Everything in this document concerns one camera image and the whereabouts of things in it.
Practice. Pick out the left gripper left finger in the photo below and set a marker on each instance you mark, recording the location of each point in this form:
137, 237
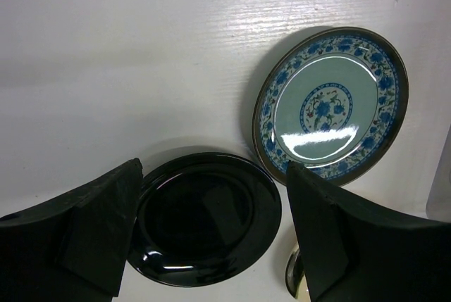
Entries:
74, 246

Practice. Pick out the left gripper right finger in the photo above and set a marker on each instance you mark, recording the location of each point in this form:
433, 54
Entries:
353, 249

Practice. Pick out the yellow brown plate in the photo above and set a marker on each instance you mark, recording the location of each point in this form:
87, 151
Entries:
295, 279

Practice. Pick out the black plate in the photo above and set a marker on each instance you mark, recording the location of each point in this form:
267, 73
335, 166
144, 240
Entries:
202, 219

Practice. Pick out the blue floral plate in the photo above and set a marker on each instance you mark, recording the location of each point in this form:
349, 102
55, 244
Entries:
335, 103

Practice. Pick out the clear plastic bin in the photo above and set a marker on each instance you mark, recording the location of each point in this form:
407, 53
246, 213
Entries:
438, 204

